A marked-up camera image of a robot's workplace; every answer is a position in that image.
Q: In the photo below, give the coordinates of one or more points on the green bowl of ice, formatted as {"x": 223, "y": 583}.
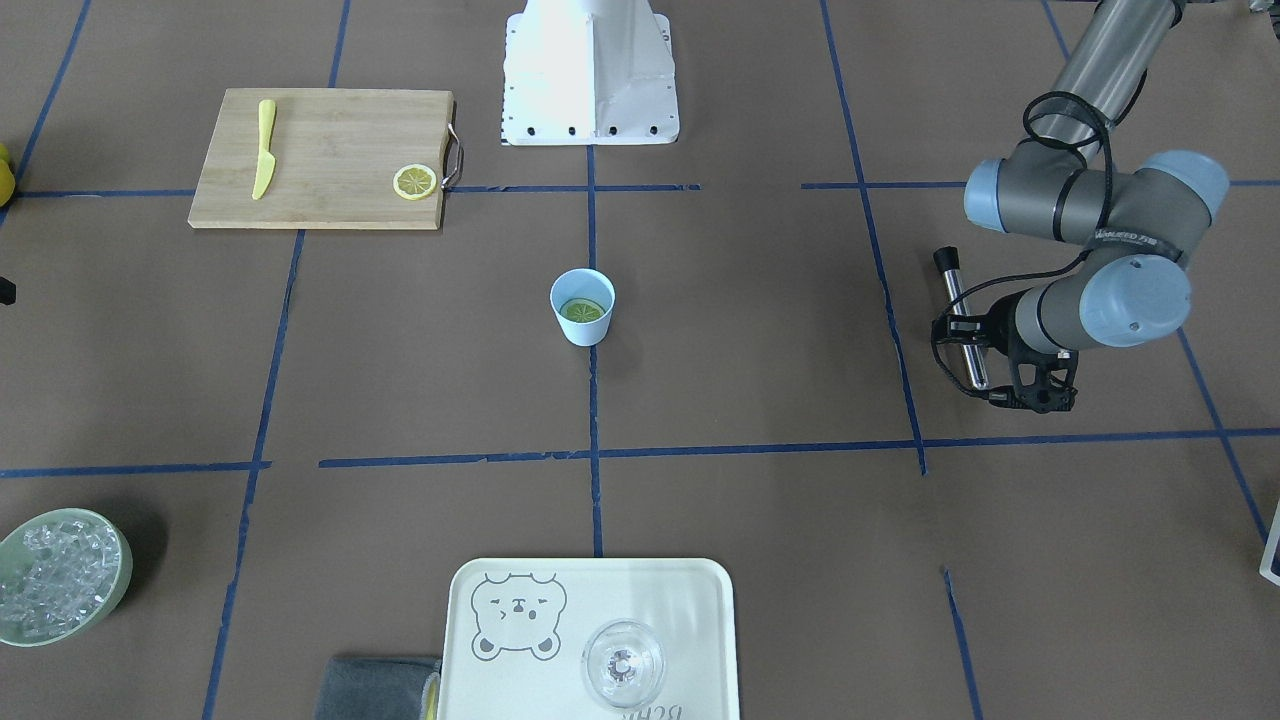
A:
{"x": 63, "y": 572}

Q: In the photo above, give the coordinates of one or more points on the light blue cup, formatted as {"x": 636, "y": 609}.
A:
{"x": 583, "y": 283}

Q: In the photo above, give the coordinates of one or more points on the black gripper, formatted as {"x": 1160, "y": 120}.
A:
{"x": 1001, "y": 322}

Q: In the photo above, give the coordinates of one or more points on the yellow plastic knife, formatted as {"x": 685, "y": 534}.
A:
{"x": 265, "y": 159}

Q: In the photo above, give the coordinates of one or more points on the yellow striped lemon half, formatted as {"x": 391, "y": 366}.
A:
{"x": 582, "y": 311}

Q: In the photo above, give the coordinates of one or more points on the lemon slice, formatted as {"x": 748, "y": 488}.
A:
{"x": 415, "y": 182}

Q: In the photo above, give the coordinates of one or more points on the grey folded cloth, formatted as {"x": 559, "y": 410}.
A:
{"x": 379, "y": 688}

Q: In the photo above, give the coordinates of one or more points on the cream bear tray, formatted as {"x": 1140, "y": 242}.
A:
{"x": 516, "y": 629}

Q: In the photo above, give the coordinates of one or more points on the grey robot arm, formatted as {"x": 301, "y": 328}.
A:
{"x": 1136, "y": 232}

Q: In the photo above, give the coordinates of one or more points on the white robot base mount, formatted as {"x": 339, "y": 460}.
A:
{"x": 589, "y": 73}

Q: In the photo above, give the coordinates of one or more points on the clear wine glass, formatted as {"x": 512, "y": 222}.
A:
{"x": 624, "y": 665}

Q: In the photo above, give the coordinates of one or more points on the bamboo cutting board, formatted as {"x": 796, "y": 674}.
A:
{"x": 336, "y": 151}

